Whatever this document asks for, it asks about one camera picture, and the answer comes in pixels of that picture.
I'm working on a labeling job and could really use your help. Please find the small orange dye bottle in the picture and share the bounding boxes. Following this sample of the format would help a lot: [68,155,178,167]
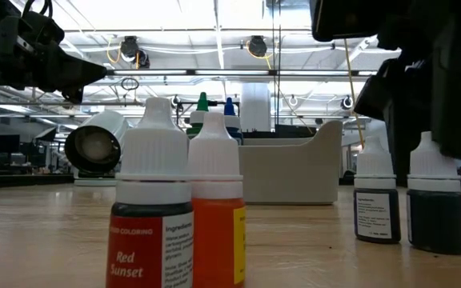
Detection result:
[188,110,247,288]

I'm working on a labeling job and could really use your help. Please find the dark monitor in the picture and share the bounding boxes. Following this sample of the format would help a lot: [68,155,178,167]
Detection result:
[0,134,22,154]

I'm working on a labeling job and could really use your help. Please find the black ceiling cable reel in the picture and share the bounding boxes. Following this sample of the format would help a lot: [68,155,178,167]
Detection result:
[118,34,151,70]
[247,34,269,58]

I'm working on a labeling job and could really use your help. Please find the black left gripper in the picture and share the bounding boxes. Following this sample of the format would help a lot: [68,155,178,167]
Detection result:
[0,18,107,104]

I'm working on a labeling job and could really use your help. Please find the small dark teal dye bottle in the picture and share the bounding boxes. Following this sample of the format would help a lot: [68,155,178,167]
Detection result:
[406,130,461,256]

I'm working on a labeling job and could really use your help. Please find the large blue-capped dye bottle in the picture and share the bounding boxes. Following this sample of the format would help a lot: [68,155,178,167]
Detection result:
[222,97,244,146]

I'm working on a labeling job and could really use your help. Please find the small Red Sunset dye bottle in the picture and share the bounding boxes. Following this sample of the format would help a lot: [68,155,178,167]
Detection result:
[105,96,194,288]

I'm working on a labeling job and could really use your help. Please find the large green-capped dye bottle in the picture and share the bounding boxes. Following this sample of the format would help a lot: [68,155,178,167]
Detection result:
[185,91,211,140]

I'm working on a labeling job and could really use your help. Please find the white spotlight lamp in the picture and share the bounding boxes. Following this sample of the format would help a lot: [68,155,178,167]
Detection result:
[64,110,132,188]

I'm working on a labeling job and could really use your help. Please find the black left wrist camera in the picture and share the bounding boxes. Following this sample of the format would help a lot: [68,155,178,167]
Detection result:
[21,0,66,46]

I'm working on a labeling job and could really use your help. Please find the white column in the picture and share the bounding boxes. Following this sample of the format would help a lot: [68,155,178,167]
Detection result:
[241,82,272,133]

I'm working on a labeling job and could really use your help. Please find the black equipment box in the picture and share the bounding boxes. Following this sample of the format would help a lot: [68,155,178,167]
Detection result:
[274,123,319,139]

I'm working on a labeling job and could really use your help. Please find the white plastic bin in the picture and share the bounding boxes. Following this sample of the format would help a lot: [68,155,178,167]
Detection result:
[238,119,344,206]

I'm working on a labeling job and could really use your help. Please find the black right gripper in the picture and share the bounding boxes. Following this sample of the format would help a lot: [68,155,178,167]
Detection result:
[354,0,461,187]

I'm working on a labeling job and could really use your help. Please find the overhead light bar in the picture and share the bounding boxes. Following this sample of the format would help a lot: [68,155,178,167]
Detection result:
[106,68,378,78]

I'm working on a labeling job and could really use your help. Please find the yellow hanging cable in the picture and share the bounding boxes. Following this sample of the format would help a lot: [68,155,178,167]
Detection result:
[343,39,366,149]

